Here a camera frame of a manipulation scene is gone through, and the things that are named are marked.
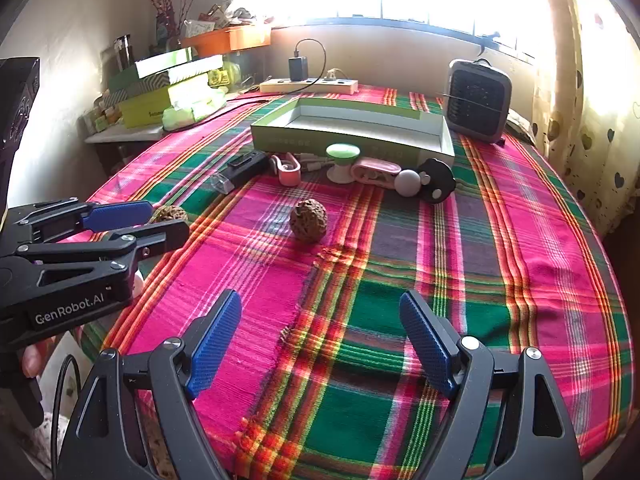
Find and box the green tissue pack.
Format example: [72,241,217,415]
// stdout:
[161,94,227,131]

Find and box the yellow-green printed bag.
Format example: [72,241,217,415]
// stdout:
[207,61,241,88]

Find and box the brown walnut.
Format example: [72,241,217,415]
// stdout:
[150,204,190,224]
[289,198,328,244]

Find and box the beige power strip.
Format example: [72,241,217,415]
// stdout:
[259,77,360,96]

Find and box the green-topped white knob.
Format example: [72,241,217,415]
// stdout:
[325,142,362,184]

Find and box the striped white box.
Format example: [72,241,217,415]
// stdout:
[107,55,225,95]

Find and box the black charging cable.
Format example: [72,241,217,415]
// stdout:
[190,38,328,126]

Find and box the yellow-green box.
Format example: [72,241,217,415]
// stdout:
[119,80,228,130]

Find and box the orange tray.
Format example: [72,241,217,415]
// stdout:
[180,25,273,58]

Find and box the pink oval case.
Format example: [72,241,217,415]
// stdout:
[350,157,403,187]

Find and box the cream heart-print curtain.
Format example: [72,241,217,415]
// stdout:
[532,0,640,233]

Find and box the thin black cable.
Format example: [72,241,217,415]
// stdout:
[50,354,93,461]

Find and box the clutter of small packets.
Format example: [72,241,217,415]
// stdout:
[182,0,273,36]

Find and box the plaid pink green blanket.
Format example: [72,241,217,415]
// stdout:
[80,82,636,480]

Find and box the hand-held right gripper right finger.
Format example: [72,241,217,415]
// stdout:
[399,289,585,480]

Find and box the white side table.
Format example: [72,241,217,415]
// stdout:
[82,120,168,176]

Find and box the person's left hand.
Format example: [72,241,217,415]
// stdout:
[21,339,55,380]

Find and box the black window latch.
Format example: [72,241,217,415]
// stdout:
[475,31,502,56]

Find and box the green cardboard box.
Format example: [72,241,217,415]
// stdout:
[250,96,456,168]

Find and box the white usb cable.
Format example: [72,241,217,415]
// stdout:
[300,152,333,173]

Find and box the black disc with white dots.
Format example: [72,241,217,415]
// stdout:
[417,157,457,204]

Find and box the dark grey rectangular device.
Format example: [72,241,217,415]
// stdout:
[210,150,271,196]

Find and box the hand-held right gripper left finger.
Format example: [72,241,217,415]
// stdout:
[52,289,243,480]

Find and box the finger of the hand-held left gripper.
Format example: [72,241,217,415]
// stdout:
[0,220,191,311]
[12,199,155,246]

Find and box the bright green flat box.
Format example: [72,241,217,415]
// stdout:
[135,47,201,79]

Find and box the dark tumbler cup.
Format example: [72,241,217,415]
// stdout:
[114,34,135,73]

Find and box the grey space heater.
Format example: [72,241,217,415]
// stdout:
[442,57,513,143]

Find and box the pink curved ear hook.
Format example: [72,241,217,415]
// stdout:
[269,154,303,187]

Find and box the row of small green packets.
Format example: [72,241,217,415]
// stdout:
[82,94,123,133]

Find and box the white ball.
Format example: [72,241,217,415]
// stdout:
[396,169,423,196]

